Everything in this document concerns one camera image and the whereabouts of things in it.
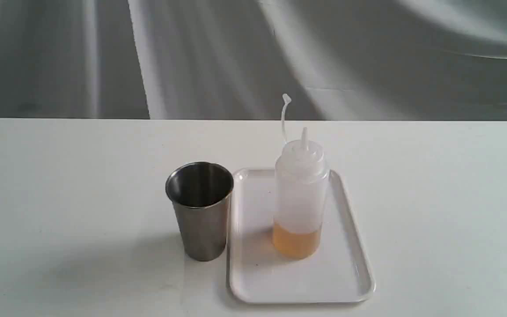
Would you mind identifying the clear squeeze bottle with oil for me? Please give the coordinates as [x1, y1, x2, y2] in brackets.
[272, 93, 330, 260]

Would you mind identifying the stainless steel cup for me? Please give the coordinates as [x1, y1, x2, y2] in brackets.
[165, 161, 234, 262]

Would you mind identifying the grey fabric backdrop curtain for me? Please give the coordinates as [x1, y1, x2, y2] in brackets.
[0, 0, 507, 121]

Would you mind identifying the white rectangular tray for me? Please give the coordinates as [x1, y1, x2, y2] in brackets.
[227, 168, 375, 304]

